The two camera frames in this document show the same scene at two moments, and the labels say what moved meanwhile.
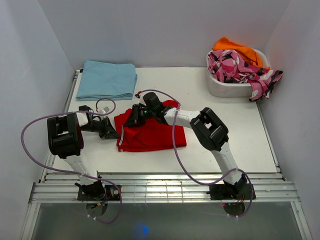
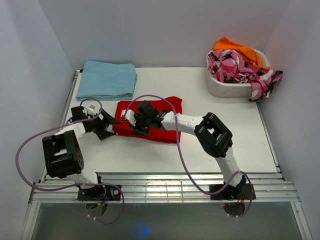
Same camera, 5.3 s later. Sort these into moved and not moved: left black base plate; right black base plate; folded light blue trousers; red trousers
Moved: red trousers
Not moved: left black base plate; folded light blue trousers; right black base plate
